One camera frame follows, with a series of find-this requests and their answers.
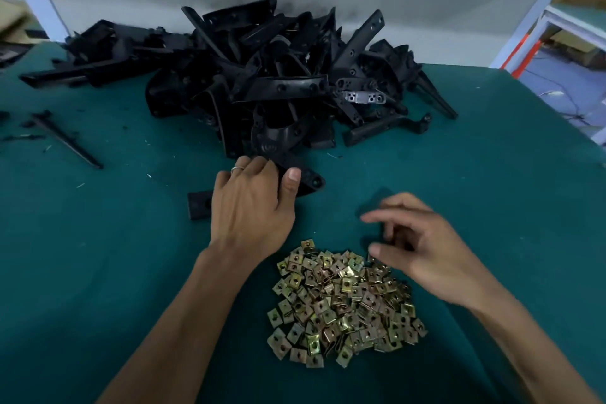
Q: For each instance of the pile of black plastic brackets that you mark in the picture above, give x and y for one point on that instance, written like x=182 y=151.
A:
x=265 y=72

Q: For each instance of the person's left forearm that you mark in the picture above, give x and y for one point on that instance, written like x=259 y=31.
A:
x=170 y=342

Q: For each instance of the pile of brass clip nuts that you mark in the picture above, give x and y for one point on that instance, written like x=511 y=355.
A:
x=346 y=309

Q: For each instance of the brown cardboard box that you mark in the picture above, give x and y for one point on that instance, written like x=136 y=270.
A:
x=576 y=42

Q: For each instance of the thin black plastic strip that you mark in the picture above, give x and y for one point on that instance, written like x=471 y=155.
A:
x=66 y=140

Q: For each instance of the brown cardboard piece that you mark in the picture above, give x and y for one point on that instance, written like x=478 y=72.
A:
x=9 y=20

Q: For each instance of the green table cloth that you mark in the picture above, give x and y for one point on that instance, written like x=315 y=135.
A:
x=95 y=257

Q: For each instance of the person's left hand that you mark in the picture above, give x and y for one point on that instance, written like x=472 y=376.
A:
x=251 y=214

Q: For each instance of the small black plastic scrap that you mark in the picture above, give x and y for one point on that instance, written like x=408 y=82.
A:
x=3 y=117

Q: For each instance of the person's right hand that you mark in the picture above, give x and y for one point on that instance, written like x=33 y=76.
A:
x=436 y=252

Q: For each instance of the white metal rack frame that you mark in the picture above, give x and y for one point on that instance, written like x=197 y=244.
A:
x=530 y=25

